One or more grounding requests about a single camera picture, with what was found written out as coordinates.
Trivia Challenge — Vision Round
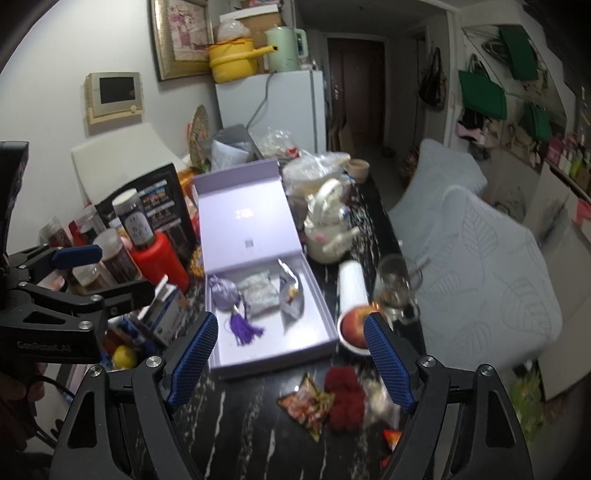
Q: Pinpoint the clear plastic zip bag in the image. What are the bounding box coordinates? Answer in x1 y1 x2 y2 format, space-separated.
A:
362 378 402 429

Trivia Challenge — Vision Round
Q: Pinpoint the dark red fluffy scrunchie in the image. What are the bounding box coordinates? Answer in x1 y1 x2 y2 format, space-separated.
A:
325 366 366 433

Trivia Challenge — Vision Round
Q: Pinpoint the lavender sachet pouch with tassel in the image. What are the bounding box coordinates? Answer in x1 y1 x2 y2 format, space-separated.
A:
208 275 264 346

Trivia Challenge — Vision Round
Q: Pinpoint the brown green snack packet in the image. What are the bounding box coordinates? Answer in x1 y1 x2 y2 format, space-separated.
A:
276 373 335 442

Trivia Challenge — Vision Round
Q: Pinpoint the red orange snack packet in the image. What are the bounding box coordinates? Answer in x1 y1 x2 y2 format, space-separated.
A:
381 429 402 468

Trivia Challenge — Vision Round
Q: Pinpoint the white patterned snack bag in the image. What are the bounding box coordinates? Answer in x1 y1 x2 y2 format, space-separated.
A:
238 271 280 319

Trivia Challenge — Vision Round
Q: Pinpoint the silver foil snack packet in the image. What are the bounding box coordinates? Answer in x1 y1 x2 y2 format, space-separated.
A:
277 259 304 332

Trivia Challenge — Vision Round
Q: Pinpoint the red apple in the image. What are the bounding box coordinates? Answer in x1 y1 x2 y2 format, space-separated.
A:
341 304 381 349

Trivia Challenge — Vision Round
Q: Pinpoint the blue white medicine box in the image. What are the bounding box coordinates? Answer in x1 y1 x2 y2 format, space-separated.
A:
137 275 188 347

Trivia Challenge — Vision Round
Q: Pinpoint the glass mug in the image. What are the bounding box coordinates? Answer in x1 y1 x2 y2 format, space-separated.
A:
373 254 431 326

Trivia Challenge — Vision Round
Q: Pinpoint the dark lidded jar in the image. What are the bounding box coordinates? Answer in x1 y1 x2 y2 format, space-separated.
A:
111 188 155 250

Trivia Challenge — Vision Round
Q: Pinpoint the red plastic canister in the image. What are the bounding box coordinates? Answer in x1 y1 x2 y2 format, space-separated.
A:
130 232 189 293

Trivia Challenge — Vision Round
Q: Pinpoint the lavender open gift box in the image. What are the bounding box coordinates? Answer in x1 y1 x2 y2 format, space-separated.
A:
194 159 338 379

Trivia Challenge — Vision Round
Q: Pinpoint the black printed package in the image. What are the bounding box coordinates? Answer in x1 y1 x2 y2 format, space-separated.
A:
96 164 197 267

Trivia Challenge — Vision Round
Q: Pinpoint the leaf patterned chair front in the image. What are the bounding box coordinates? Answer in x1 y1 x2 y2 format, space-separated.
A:
404 186 563 371

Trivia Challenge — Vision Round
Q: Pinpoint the leaf patterned chair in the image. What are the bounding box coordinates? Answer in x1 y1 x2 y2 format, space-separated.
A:
389 138 488 237
404 186 563 371

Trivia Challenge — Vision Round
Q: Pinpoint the cream cartoon water bottle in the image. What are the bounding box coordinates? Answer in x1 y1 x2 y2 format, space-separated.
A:
304 179 361 265

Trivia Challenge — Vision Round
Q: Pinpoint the leaf patterned chair rear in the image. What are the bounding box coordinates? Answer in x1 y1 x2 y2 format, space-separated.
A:
389 138 488 237

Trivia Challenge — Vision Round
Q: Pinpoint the clear plastic bag of food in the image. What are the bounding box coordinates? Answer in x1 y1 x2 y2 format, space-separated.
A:
281 151 352 198

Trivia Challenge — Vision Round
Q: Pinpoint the woven straw fan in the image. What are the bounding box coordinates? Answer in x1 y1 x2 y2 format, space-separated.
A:
187 105 209 172

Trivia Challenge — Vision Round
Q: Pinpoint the grey foil bag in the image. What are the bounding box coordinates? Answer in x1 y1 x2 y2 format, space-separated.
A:
211 124 260 171

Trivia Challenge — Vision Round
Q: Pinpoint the white refrigerator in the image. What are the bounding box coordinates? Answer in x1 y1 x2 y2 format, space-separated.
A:
215 70 327 153

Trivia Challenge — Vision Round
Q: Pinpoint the framed picture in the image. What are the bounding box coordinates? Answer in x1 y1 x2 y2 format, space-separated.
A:
147 0 213 82

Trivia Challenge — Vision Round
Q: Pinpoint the yellow pot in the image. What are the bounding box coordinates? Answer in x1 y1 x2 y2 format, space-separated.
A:
208 37 279 84

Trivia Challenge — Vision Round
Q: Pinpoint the green tote bag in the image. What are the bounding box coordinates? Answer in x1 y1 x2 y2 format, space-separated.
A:
459 70 508 120

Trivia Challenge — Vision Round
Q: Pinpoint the pale green electric kettle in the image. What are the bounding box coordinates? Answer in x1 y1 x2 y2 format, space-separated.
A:
264 26 308 73

